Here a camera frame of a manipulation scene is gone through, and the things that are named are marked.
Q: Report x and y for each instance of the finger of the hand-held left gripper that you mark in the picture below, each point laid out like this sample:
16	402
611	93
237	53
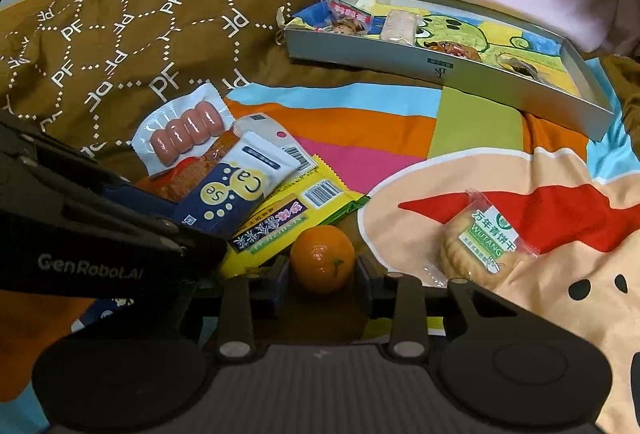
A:
140	200
200	249

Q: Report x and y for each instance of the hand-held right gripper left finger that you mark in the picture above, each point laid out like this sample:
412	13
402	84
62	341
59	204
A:
272	286

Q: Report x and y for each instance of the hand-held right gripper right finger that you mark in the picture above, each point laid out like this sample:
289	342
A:
367	284

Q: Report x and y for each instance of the orange mandarin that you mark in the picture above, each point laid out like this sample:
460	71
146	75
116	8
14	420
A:
320	259

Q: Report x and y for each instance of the blue and white packet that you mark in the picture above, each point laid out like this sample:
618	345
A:
235	196

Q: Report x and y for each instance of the orange-red snack packet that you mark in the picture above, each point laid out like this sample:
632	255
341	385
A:
200	171

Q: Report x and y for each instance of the pink sausage packet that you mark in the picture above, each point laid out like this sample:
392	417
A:
185	133

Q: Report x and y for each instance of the yellow snack packet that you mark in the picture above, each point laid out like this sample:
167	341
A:
305	199

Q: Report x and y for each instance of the green-label round biscuit packet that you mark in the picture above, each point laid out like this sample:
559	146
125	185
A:
475	244

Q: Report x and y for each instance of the white barcode packet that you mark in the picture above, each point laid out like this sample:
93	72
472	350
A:
280	141

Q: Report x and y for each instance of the grey cartoon-print box tray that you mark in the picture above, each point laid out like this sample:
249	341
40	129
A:
450	78

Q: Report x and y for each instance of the beige rice bar packet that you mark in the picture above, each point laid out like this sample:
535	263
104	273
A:
397	24

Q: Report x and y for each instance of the clear dark snack packet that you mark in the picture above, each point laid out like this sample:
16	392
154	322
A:
520	66

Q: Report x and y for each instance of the brown patterned blanket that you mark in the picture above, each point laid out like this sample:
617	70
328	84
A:
125	38

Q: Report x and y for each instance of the colourful cartoon printed blanket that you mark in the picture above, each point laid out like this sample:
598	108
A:
575	214

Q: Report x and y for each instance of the small white packet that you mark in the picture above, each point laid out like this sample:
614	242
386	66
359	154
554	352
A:
364	0

